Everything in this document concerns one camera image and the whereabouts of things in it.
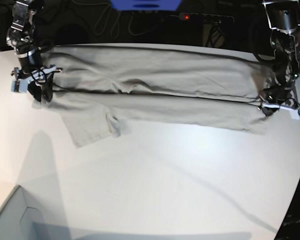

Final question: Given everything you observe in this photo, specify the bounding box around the beige t-shirt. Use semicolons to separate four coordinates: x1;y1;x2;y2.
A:
41;45;274;148

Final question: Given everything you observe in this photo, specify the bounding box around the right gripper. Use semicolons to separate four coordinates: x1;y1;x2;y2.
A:
11;65;63;102

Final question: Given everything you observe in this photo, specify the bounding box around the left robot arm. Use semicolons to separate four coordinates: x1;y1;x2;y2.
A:
254;0;300;120

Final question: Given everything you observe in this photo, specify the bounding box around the black power strip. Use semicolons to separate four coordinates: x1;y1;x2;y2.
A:
170;12;235;24

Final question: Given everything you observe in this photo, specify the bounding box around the blue box at top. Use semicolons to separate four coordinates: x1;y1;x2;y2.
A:
110;0;182;11

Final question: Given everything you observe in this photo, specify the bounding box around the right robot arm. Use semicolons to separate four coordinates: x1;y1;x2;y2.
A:
6;0;63;102

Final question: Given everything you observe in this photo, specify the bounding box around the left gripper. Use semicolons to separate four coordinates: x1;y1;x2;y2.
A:
257;95;300;120

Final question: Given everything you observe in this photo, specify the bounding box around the white cable on floor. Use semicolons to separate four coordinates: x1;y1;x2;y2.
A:
93;2;166;36

